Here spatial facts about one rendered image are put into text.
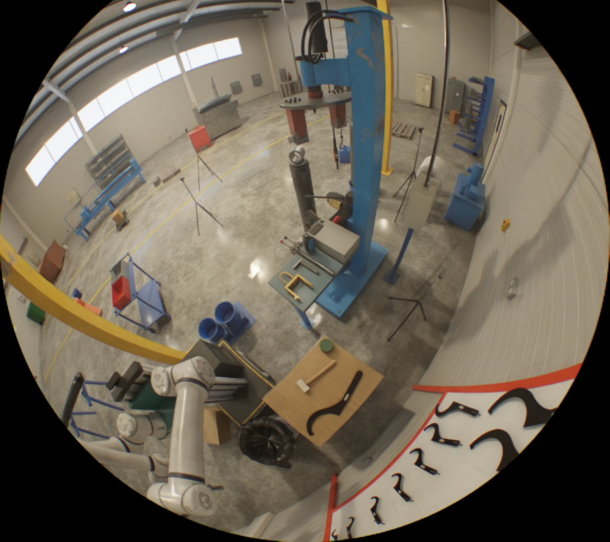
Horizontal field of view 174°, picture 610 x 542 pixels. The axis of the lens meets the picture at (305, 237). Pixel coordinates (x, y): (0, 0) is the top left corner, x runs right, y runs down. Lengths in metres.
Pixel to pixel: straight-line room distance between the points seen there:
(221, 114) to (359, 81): 8.49
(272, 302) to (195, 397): 2.13
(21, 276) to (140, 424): 1.23
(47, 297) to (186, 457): 1.47
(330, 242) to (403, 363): 1.74
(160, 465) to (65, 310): 1.27
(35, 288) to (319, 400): 2.21
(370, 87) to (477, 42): 10.92
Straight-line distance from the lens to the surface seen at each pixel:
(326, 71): 1.49
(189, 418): 0.87
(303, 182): 2.17
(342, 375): 1.58
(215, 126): 9.43
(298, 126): 1.59
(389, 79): 4.03
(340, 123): 1.78
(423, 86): 11.60
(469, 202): 3.63
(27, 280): 1.87
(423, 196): 1.64
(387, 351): 2.60
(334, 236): 1.70
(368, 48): 1.26
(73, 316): 1.98
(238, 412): 2.49
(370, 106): 1.31
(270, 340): 2.68
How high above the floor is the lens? 2.52
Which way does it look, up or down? 50 degrees down
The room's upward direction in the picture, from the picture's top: 13 degrees counter-clockwise
